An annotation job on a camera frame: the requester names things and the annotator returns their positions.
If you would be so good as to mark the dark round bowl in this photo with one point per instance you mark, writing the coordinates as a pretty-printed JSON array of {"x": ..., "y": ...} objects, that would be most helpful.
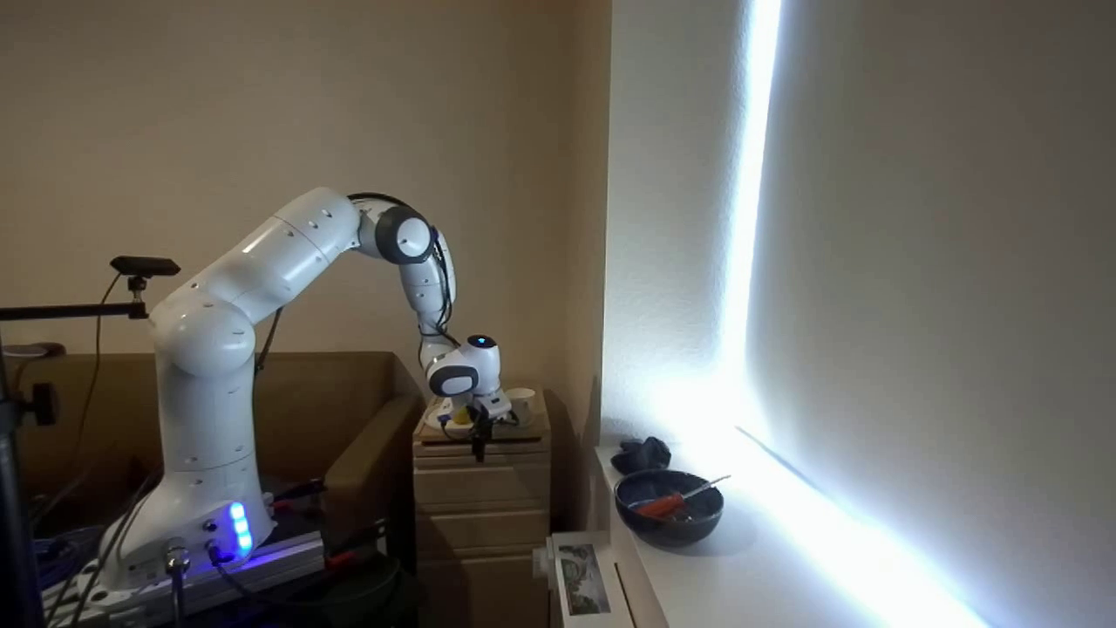
[{"x": 667, "y": 517}]

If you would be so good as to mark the white wall heater unit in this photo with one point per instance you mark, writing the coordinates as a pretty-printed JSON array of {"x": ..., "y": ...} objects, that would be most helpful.
[{"x": 593, "y": 587}]

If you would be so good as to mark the light wooden drawer cabinet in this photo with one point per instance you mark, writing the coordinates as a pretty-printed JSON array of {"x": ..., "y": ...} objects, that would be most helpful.
[{"x": 482, "y": 579}]

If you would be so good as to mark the black camera boom rod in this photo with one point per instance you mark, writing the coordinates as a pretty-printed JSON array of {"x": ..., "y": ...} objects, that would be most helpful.
[{"x": 73, "y": 313}]

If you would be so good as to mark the light wooden table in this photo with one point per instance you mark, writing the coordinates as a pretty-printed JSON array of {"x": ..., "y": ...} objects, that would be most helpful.
[{"x": 512, "y": 458}]

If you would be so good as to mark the yellow lemon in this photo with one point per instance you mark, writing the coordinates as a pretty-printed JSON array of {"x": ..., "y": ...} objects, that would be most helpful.
[{"x": 463, "y": 408}]

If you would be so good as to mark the white window blind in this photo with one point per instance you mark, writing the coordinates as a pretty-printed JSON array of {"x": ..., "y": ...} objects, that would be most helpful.
[{"x": 907, "y": 256}]

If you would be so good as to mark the wooden cabinet drawer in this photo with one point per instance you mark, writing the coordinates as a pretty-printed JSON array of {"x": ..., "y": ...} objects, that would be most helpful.
[
  {"x": 482, "y": 493},
  {"x": 482, "y": 537}
]

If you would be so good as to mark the black and orange clamp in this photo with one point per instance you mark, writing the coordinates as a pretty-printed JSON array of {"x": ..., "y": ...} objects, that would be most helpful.
[{"x": 354, "y": 558}]

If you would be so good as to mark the heater instruction label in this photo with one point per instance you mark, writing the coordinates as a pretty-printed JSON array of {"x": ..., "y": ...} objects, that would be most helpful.
[{"x": 584, "y": 579}]

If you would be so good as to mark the brown leather armchair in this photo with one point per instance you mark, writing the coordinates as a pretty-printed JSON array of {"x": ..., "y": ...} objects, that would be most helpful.
[{"x": 338, "y": 431}]

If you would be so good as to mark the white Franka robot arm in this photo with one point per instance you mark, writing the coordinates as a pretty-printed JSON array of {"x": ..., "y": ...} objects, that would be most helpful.
[{"x": 210, "y": 372}]

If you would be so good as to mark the black robot table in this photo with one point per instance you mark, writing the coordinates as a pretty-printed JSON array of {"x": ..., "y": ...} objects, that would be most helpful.
[{"x": 303, "y": 599}]

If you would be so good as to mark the black camera on boom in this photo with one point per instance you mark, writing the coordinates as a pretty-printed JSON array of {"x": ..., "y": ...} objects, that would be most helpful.
[{"x": 145, "y": 267}]

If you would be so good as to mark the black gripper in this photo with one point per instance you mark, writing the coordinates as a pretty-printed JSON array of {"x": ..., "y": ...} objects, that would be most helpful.
[{"x": 475, "y": 413}]

